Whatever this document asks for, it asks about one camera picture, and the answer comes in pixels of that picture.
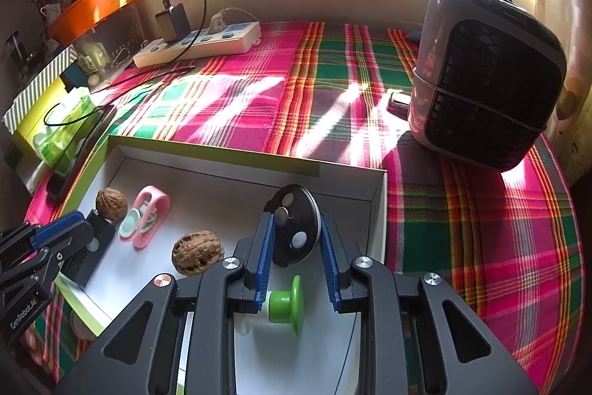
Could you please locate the black oval disc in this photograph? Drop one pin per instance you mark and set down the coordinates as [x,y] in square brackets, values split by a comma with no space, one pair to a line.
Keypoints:
[296,214]

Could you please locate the striped box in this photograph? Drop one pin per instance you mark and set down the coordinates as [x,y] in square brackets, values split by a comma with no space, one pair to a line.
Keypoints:
[41,80]

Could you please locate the small blue box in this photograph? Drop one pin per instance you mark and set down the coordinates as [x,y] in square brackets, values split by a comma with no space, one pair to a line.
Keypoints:
[74,75]

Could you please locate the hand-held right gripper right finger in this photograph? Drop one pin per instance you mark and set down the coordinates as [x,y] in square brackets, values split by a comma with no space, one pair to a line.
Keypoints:
[330,265]

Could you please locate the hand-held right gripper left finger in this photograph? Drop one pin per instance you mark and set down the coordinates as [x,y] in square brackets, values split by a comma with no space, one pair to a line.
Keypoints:
[261,265]

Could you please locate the orange tray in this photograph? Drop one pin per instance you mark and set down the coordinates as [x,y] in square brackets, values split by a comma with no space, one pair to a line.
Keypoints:
[97,4]

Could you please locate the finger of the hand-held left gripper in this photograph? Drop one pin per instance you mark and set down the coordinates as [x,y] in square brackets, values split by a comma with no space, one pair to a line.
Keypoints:
[58,230]
[41,267]

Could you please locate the yellow-green box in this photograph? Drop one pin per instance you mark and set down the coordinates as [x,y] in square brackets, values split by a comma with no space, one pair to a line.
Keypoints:
[37,112]

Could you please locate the white power strip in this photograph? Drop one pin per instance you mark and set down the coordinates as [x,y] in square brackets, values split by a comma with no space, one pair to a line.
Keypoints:
[222,41]

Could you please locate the black smartphone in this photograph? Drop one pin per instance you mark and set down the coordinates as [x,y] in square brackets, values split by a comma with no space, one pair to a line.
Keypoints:
[69,173]

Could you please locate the clear plastic container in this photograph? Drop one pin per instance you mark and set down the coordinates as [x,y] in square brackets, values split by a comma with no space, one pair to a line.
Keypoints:
[115,48]

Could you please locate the pink carabiner clip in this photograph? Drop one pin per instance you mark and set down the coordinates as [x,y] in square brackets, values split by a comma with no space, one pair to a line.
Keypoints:
[155,210]

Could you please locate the small dark case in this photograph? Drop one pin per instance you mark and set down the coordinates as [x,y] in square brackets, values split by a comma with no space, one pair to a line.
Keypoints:
[398,103]

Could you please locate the beige heart-print curtain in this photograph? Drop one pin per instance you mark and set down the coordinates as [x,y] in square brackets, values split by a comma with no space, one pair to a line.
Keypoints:
[571,99]

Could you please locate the black rectangular device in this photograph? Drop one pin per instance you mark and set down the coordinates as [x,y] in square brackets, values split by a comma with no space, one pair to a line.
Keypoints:
[95,247]

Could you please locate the green white spool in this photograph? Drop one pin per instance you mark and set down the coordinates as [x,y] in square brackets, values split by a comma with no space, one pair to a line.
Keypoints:
[282,300]

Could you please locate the black charger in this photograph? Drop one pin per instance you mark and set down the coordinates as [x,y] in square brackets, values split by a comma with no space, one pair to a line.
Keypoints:
[173,22]

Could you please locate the green white cardboard box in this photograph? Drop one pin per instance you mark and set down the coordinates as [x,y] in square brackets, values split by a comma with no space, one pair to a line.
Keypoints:
[208,191]

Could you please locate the small desk fan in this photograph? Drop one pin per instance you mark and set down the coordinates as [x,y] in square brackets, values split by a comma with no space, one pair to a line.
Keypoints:
[490,89]

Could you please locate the brown walnut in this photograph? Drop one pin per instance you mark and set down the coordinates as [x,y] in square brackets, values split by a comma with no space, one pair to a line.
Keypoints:
[198,254]
[111,204]

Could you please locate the green tissue pack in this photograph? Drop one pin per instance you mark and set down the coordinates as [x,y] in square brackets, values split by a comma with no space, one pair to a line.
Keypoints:
[60,136]

